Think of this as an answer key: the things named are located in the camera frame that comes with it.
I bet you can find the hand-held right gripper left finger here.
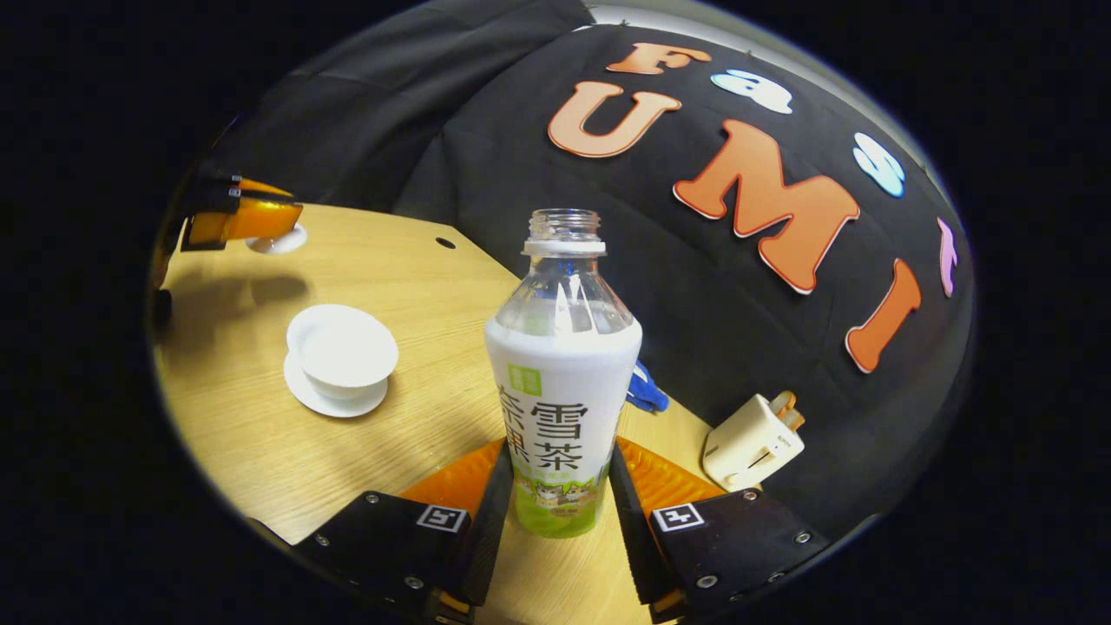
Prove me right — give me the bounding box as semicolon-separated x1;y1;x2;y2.
291;438;515;625

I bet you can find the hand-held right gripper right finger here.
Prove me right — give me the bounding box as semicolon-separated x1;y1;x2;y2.
608;437;834;624

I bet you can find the white teacup lid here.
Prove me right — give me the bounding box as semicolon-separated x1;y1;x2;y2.
246;224;310;255

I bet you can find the white teacup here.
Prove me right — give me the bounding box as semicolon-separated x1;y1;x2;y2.
286;304;400;402

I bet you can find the clear water bottle white label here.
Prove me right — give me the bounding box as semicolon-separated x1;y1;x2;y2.
483;208;644;540

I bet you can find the blue towel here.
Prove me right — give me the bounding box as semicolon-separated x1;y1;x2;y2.
627;360;671;414

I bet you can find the white toaster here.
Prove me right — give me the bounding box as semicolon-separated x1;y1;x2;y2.
701;392;806;493

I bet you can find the white saucer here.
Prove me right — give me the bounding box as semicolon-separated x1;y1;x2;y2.
283;347;389;419

